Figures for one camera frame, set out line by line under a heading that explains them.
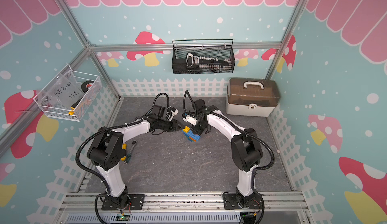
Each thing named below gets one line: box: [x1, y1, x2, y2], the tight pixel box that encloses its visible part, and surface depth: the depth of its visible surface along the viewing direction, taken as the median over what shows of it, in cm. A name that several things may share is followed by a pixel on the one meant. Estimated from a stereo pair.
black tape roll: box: [81, 80, 95, 93], surface depth 81 cm
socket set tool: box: [185, 52, 232, 72], surface depth 91 cm
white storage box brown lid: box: [225, 77, 281, 118], surface depth 101 cm
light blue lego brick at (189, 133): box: [180, 129, 193, 138], surface depth 93 cm
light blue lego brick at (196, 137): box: [189, 133, 202, 142], surface depth 91 cm
